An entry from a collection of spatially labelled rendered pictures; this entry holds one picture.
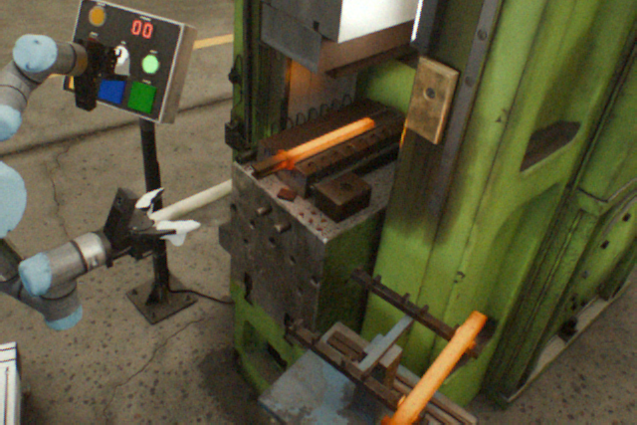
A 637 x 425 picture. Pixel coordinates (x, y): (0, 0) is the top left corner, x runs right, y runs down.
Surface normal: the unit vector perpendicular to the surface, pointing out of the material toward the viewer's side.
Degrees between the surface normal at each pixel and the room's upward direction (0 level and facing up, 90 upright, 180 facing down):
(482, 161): 90
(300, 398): 0
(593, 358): 0
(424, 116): 90
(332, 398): 0
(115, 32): 60
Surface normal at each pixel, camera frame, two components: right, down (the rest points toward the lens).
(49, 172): 0.09, -0.80
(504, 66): -0.75, 0.35
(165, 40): -0.30, 0.06
